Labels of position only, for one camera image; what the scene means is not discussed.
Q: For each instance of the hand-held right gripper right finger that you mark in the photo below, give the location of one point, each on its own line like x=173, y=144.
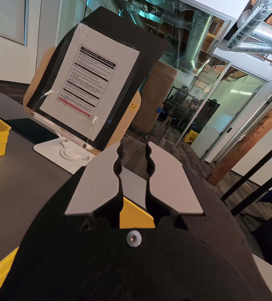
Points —
x=173, y=188

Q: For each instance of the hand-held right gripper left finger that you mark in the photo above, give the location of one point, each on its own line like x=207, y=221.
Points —
x=96, y=188

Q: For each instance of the white tablet stand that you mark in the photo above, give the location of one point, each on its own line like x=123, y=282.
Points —
x=51, y=148

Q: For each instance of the large cardboard box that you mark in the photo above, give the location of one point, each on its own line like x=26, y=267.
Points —
x=145, y=117
x=159, y=80

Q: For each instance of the wooden backing board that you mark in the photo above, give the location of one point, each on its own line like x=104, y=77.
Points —
x=128, y=117

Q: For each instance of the white door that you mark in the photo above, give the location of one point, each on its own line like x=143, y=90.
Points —
x=220, y=122

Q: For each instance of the black metal shelf rack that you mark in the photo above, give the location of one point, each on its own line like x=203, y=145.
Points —
x=211, y=110

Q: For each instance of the yellow smiley sticker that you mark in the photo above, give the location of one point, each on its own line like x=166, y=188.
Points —
x=133, y=106

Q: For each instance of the instruction sheet in sleeve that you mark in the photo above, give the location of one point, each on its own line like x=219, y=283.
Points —
x=91, y=80

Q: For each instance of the instruction sheet on stand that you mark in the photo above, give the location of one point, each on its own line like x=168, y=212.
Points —
x=145, y=47

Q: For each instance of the wooden support post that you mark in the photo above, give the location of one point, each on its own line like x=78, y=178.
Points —
x=249, y=141

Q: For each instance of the silver ventilation duct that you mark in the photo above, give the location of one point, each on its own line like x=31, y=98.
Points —
x=197, y=35
x=263, y=35

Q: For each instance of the grey wall panel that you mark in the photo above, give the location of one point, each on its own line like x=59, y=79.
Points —
x=4, y=18

